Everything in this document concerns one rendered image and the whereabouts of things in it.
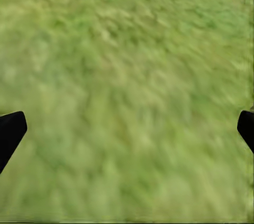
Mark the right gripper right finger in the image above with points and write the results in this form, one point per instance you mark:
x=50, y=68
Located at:
x=246, y=128

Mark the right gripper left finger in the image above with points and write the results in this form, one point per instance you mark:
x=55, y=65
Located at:
x=12, y=129

